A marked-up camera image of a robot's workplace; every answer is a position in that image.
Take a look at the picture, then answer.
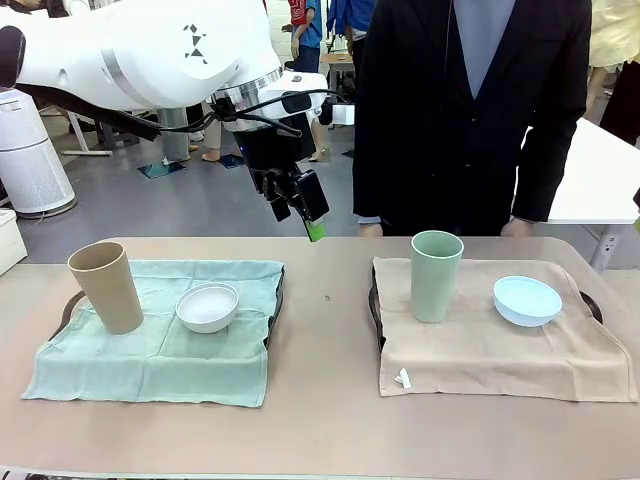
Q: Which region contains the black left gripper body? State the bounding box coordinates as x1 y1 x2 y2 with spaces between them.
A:
232 113 317 194

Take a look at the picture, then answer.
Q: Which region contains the white bowl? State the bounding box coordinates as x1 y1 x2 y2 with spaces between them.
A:
174 282 240 335

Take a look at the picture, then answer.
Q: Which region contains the light blue bowl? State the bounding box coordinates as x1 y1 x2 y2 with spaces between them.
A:
492 275 564 329

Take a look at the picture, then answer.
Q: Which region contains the pale green cup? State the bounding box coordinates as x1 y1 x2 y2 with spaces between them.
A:
410 229 465 325

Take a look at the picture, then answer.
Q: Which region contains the tan cup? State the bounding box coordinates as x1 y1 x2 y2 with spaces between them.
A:
67 241 146 336

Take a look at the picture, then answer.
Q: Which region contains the mint green cloth mat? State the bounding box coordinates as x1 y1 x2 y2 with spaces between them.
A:
19 258 286 410

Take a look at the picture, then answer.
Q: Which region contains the beige cloth mat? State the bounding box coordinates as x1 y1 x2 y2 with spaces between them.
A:
372 255 640 404

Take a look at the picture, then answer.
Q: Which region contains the person's right forearm dark sleeve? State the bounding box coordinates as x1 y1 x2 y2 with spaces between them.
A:
352 114 389 227

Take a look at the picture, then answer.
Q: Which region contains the person's left forearm dark sleeve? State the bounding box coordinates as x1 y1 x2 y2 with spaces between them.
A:
510 124 581 224

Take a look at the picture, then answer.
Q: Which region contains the blue floor mat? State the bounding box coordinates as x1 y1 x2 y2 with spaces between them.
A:
137 160 186 180

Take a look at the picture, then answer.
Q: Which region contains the person's left hand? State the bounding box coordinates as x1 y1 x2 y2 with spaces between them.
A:
501 218 537 239

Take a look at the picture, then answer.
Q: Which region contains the white side table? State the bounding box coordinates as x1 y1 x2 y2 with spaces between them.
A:
514 117 640 274

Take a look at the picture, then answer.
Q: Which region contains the bystander in grey trousers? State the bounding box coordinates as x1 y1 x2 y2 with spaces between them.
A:
158 104 194 165

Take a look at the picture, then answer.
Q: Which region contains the bystander in blue shirt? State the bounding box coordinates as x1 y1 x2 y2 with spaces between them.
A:
289 0 324 74

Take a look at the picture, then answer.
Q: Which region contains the person in dark jacket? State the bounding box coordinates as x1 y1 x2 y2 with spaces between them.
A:
352 0 594 239

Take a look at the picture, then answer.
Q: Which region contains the white cylindrical air purifier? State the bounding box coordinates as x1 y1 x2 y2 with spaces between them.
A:
0 89 79 219

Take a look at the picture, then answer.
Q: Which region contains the white box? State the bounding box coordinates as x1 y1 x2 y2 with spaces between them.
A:
0 209 29 276

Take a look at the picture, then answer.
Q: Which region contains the dark brown handled tray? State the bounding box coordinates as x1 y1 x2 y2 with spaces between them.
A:
47 264 287 351

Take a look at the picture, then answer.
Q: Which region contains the black handled tray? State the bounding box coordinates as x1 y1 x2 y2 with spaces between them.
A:
368 267 605 351

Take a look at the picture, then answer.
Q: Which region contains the left arm black cable sleeve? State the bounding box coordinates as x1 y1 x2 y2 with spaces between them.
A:
14 82 351 144

